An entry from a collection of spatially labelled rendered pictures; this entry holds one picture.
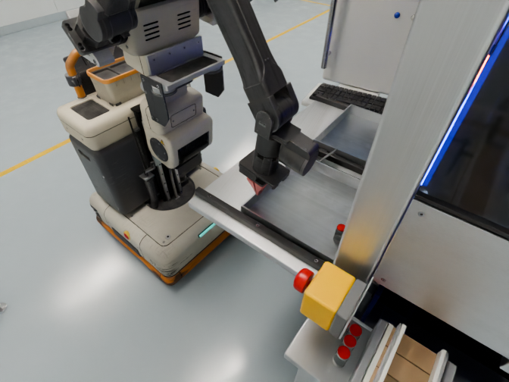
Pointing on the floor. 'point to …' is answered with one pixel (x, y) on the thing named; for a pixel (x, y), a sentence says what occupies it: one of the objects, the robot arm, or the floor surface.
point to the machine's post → (416, 122)
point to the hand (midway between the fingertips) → (259, 191)
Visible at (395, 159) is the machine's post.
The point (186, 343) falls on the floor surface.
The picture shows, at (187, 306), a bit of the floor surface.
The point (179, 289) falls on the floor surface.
